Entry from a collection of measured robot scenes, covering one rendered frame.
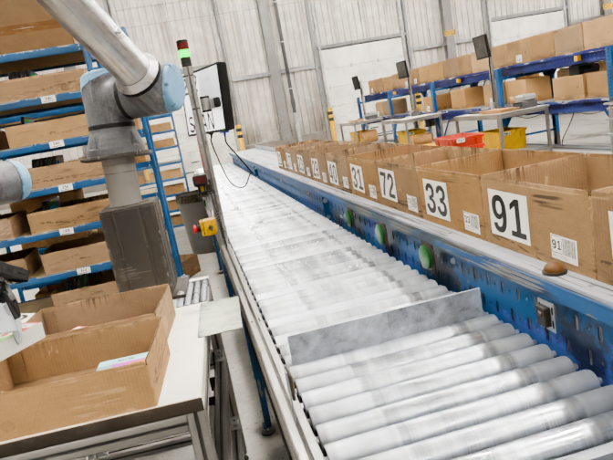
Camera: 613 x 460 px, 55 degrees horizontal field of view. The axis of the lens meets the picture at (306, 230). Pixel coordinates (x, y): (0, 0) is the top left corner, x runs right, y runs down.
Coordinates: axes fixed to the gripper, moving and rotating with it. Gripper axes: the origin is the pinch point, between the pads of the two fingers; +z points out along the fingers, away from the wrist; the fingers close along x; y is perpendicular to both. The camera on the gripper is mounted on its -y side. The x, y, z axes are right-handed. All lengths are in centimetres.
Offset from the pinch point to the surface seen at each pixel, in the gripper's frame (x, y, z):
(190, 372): 29.3, -18.9, 17.5
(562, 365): 107, -23, 18
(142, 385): 28.7, -3.6, 12.5
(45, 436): 11.1, 6.8, 18.1
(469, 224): 88, -67, 1
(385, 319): 71, -36, 13
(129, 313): -11, -50, 14
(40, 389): 11.9, 5.5, 8.6
